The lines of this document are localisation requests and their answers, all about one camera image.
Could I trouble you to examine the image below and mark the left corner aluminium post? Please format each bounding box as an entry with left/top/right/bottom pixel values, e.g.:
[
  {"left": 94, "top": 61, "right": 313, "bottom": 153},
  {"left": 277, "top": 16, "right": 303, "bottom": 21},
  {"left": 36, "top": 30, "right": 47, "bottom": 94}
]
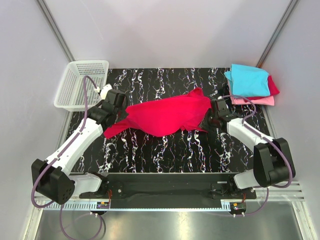
[{"left": 35, "top": 0, "right": 75, "bottom": 62}]

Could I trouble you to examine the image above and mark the corner aluminium post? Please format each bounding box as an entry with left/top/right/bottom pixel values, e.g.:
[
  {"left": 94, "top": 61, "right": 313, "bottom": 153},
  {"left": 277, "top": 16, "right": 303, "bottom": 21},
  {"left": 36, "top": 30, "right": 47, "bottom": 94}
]
[
  {"left": 256, "top": 0, "right": 300, "bottom": 68},
  {"left": 35, "top": 0, "right": 75, "bottom": 62}
]

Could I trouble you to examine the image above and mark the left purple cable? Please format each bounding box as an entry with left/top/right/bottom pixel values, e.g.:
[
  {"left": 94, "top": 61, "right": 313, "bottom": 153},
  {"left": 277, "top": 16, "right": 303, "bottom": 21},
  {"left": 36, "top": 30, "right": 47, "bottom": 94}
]
[{"left": 30, "top": 75, "right": 107, "bottom": 238}]

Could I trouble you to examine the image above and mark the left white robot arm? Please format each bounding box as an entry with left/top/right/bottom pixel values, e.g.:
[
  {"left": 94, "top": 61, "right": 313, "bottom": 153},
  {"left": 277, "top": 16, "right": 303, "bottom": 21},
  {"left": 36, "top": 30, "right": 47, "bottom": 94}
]
[{"left": 31, "top": 89, "right": 129, "bottom": 208}]

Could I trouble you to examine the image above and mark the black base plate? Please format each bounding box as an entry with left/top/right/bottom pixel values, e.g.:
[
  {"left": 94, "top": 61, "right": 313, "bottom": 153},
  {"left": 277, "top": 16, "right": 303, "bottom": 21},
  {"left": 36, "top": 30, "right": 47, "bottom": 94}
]
[{"left": 79, "top": 173, "right": 257, "bottom": 200}]

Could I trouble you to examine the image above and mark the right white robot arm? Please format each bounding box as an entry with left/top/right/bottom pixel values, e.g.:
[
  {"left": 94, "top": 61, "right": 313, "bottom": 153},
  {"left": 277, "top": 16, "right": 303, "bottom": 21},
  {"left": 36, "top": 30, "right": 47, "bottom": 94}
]
[{"left": 199, "top": 98, "right": 296, "bottom": 199}]

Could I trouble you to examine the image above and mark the aluminium front rail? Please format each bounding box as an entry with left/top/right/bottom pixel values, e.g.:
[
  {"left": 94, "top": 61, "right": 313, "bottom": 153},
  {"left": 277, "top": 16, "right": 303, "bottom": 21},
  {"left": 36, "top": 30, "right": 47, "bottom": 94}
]
[{"left": 32, "top": 181, "right": 306, "bottom": 212}]

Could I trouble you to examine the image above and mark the black marbled table mat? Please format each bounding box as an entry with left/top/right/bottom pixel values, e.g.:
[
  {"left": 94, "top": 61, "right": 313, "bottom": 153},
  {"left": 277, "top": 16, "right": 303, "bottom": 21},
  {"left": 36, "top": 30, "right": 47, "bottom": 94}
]
[{"left": 72, "top": 67, "right": 254, "bottom": 173}]

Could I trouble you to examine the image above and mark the right corner aluminium post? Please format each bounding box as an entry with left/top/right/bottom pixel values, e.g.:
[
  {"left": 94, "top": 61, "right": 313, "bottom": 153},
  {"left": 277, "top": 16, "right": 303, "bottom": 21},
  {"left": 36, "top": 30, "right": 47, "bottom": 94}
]
[{"left": 256, "top": 0, "right": 300, "bottom": 68}]

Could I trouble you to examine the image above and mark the folded cyan t shirt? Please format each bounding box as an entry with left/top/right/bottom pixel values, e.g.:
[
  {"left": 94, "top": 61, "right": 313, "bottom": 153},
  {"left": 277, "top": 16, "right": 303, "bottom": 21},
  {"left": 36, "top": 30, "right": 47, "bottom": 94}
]
[{"left": 224, "top": 64, "right": 271, "bottom": 97}]

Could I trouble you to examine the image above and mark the crimson t shirt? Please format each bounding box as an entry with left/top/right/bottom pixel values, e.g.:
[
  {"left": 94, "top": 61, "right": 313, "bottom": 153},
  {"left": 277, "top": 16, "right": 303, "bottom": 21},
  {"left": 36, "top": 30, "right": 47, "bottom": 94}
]
[
  {"left": 103, "top": 87, "right": 211, "bottom": 139},
  {"left": 247, "top": 75, "right": 280, "bottom": 101}
]

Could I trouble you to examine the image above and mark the folded crimson t shirt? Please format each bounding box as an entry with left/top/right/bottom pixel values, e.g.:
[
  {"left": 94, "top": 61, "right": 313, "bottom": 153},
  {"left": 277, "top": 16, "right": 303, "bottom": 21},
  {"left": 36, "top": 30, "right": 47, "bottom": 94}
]
[{"left": 247, "top": 75, "right": 280, "bottom": 101}]

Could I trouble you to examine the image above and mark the white plastic basket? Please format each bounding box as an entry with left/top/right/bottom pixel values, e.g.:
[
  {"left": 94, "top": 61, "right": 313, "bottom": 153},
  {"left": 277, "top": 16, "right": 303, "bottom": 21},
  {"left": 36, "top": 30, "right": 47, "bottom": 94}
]
[{"left": 53, "top": 60, "right": 109, "bottom": 112}]

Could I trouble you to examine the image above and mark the folded pink t shirt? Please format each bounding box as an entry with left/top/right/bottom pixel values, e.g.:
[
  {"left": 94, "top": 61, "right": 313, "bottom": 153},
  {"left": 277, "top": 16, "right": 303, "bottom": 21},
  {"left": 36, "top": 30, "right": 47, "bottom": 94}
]
[{"left": 230, "top": 96, "right": 275, "bottom": 106}]

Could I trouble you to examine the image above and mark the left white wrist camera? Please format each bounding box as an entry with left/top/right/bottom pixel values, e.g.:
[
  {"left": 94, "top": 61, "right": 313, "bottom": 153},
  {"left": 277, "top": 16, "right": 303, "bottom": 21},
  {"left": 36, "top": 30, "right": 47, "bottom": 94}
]
[{"left": 94, "top": 84, "right": 112, "bottom": 100}]

